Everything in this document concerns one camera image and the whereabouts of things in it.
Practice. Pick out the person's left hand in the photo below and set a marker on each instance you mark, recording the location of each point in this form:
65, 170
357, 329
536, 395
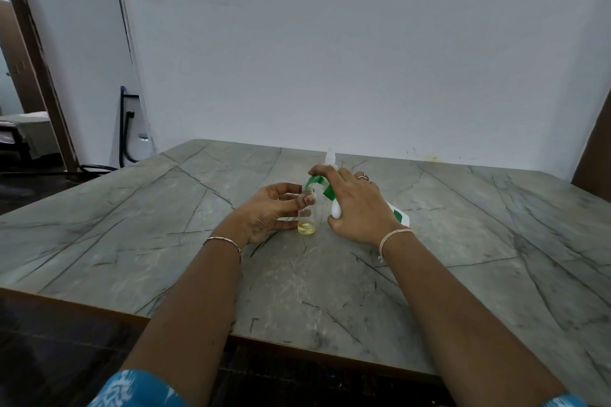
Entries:
255, 218

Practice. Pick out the small clear bottle yellow liquid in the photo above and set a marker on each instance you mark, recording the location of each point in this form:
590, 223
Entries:
306, 223

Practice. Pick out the black metal pipe stand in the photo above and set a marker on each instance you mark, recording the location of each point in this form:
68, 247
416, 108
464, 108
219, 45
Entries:
126, 130

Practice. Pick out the blue patterned sleeve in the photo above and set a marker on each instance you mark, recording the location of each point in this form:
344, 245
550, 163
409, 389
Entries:
565, 402
138, 390

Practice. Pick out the person's right forearm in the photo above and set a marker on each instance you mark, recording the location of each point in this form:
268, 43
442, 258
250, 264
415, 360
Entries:
458, 321

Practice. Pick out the dark wooden door frame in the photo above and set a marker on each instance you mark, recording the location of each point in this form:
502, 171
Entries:
40, 68

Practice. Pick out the person's right thumb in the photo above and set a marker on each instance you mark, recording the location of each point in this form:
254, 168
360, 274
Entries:
336, 225

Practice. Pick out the blue patterned right sleeve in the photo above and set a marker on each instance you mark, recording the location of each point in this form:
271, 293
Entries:
565, 402

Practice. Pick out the person's right little finger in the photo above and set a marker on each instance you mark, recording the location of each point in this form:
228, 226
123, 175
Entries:
381, 197

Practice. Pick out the white green refill bottle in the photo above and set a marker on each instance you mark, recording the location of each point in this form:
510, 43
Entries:
329, 189

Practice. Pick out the thin metal bangle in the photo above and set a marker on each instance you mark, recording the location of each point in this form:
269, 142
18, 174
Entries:
229, 242

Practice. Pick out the brown wooden panel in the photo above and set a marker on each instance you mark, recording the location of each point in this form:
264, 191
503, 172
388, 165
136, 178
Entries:
595, 154

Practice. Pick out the person's right middle finger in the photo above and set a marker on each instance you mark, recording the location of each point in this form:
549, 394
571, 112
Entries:
344, 177

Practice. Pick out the bed with light cover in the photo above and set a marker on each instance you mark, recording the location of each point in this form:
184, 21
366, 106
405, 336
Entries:
24, 132

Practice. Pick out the blue patterned left sleeve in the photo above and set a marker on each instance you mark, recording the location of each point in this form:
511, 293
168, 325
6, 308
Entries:
138, 390

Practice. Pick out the person's left thumb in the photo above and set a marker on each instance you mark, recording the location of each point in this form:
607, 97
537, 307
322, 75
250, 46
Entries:
300, 202

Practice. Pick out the person's left forearm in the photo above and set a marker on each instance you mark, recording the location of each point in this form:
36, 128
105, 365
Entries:
191, 311

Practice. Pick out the person's right hand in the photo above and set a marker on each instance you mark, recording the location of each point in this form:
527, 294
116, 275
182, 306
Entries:
360, 211

